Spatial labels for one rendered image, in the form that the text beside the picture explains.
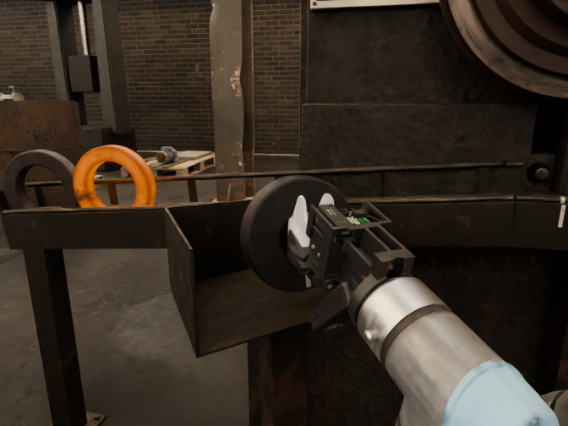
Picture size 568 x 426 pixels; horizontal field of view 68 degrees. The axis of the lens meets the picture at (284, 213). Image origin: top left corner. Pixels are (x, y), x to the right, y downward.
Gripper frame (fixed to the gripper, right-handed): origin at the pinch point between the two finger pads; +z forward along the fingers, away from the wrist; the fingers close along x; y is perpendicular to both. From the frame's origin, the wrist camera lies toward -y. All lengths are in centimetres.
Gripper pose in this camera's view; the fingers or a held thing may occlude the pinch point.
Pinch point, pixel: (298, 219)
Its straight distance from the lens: 56.1
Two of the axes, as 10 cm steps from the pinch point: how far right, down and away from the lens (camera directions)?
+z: -3.8, -4.8, 7.9
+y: 1.1, -8.7, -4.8
